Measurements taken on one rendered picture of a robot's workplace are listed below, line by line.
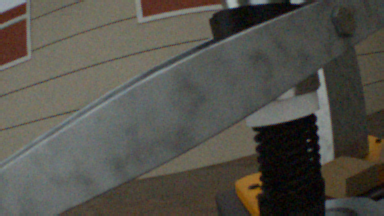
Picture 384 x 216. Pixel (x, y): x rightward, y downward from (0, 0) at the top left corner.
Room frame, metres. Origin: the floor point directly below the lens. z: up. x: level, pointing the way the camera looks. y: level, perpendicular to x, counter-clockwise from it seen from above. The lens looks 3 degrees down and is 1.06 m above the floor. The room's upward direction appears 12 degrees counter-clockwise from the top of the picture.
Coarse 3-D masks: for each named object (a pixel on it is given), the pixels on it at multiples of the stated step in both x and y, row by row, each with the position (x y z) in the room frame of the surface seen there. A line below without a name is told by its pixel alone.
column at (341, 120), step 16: (352, 48) 1.11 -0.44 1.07; (336, 64) 1.05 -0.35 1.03; (352, 64) 1.10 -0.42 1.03; (320, 80) 1.03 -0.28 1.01; (336, 80) 1.04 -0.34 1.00; (352, 80) 1.09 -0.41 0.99; (320, 96) 1.04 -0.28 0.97; (336, 96) 1.04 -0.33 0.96; (352, 96) 1.08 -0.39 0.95; (320, 112) 1.05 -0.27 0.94; (336, 112) 1.03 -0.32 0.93; (352, 112) 1.07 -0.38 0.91; (320, 128) 1.05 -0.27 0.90; (336, 128) 1.03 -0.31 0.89; (352, 128) 1.07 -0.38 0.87; (320, 144) 1.06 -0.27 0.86; (336, 144) 1.02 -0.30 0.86; (352, 144) 1.06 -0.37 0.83; (368, 144) 1.11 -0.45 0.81; (320, 160) 1.06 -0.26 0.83
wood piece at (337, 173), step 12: (324, 168) 0.94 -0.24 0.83; (336, 168) 0.90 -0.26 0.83; (348, 168) 0.86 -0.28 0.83; (360, 168) 0.82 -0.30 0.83; (372, 168) 0.80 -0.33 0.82; (336, 180) 0.83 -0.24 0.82; (348, 180) 0.79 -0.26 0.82; (360, 180) 0.79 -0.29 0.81; (372, 180) 0.80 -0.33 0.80; (336, 192) 0.83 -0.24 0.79; (348, 192) 0.79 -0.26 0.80; (360, 192) 0.79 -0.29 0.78
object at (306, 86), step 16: (224, 0) 0.40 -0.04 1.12; (240, 0) 0.39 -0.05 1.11; (256, 0) 0.38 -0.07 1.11; (272, 0) 0.39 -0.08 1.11; (288, 0) 0.40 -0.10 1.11; (224, 16) 0.39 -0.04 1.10; (240, 16) 0.38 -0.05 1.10; (256, 16) 0.37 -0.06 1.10; (272, 16) 0.37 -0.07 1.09; (224, 32) 0.39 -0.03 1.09; (304, 80) 0.38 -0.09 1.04; (288, 96) 0.38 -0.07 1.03
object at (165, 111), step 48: (336, 0) 0.38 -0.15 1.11; (192, 48) 0.45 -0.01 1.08; (240, 48) 0.34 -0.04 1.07; (288, 48) 0.35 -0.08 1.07; (336, 48) 0.37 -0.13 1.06; (144, 96) 0.32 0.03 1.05; (192, 96) 0.33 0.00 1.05; (240, 96) 0.34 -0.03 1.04; (48, 144) 0.30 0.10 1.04; (96, 144) 0.31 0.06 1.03; (144, 144) 0.32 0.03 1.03; (192, 144) 0.33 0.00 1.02; (0, 192) 0.28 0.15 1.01; (48, 192) 0.29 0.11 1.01; (96, 192) 0.31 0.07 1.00
